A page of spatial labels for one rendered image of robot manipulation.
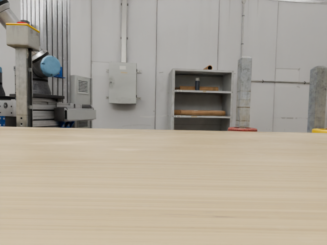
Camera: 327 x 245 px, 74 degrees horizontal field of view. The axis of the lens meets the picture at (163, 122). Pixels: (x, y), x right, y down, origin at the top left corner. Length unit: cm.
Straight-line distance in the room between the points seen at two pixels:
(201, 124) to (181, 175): 345
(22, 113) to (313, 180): 81
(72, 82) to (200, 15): 257
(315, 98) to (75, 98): 163
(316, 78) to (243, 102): 25
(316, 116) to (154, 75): 291
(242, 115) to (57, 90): 148
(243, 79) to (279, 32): 362
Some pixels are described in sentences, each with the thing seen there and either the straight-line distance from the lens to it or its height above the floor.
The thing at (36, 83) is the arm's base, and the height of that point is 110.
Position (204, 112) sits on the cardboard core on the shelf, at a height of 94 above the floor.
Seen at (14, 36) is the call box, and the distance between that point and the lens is 88.
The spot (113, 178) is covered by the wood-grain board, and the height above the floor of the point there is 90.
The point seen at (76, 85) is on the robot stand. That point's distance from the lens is 196.
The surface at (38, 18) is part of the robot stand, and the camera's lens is 195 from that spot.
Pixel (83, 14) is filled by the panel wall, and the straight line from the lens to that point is 389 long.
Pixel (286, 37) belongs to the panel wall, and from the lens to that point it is 442.
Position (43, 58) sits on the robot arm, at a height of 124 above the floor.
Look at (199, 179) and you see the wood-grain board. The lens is 17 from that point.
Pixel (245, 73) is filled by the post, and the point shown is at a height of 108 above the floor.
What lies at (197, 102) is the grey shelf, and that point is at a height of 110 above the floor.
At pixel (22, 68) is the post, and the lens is 87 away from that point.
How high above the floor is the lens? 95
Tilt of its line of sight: 3 degrees down
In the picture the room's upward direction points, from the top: 1 degrees clockwise
